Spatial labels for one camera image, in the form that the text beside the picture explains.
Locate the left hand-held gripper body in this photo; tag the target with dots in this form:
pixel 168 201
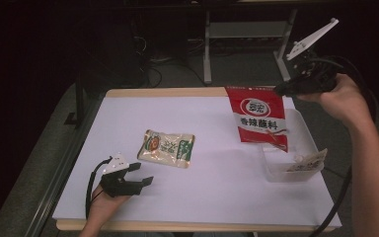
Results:
pixel 120 186

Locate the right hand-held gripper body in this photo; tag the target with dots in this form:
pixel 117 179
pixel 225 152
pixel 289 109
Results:
pixel 316 77

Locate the large red sauce packet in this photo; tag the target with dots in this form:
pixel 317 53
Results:
pixel 256 112

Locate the red white packet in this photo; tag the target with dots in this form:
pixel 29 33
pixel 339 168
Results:
pixel 309 163

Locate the clear plastic container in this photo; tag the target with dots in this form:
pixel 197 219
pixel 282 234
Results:
pixel 279 173

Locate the person's left hand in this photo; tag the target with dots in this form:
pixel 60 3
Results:
pixel 107 207

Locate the person's right hand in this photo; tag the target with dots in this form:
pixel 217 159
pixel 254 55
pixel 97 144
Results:
pixel 342 98

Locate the white table board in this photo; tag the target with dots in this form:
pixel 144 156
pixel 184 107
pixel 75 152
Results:
pixel 144 204

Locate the beige and green packet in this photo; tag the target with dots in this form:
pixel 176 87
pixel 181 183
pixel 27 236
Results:
pixel 166 148

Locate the wooden table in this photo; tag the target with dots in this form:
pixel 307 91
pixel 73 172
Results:
pixel 177 92

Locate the black metal stand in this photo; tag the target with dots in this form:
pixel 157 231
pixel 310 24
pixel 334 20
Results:
pixel 79 98

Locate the aluminium rail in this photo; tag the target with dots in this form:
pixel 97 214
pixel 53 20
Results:
pixel 56 184

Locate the white metal desk frame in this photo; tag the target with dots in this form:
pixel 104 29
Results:
pixel 207 49

